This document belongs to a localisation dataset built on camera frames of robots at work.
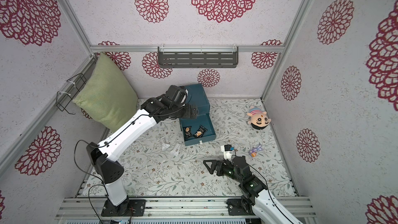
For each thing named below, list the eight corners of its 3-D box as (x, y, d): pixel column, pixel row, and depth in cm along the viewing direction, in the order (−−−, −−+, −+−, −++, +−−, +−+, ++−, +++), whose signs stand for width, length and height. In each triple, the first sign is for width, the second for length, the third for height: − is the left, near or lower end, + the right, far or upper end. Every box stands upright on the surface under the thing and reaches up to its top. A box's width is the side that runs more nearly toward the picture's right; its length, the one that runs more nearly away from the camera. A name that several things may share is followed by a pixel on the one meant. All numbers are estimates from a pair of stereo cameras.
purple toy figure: (252, 159, 92) (253, 156, 89) (247, 153, 94) (248, 150, 91) (262, 152, 94) (264, 150, 92) (257, 147, 97) (259, 144, 94)
